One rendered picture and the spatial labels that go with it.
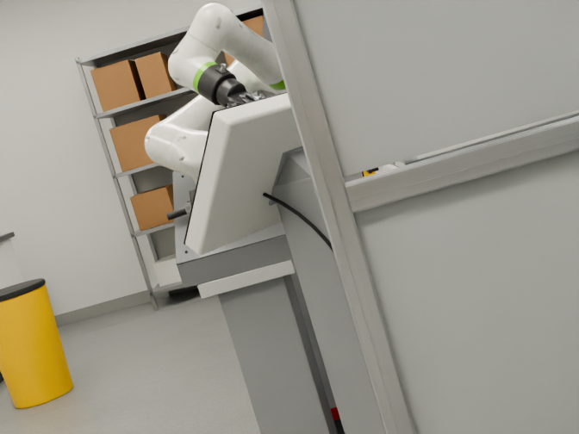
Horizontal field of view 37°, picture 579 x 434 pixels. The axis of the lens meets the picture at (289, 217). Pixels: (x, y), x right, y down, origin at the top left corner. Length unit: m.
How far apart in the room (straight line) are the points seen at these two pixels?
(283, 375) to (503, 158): 1.52
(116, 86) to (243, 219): 5.02
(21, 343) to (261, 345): 2.68
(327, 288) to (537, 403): 0.65
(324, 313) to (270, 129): 0.41
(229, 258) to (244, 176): 0.79
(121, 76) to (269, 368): 4.45
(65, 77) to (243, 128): 5.76
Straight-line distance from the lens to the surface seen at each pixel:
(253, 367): 2.60
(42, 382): 5.14
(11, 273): 6.63
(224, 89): 2.25
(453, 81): 1.21
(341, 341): 1.84
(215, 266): 2.51
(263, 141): 1.72
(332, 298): 1.82
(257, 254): 2.49
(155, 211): 6.79
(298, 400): 2.63
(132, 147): 6.77
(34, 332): 5.09
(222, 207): 1.74
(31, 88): 7.45
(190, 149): 2.44
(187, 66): 2.32
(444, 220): 1.22
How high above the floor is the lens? 1.15
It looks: 6 degrees down
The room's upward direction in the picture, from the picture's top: 16 degrees counter-clockwise
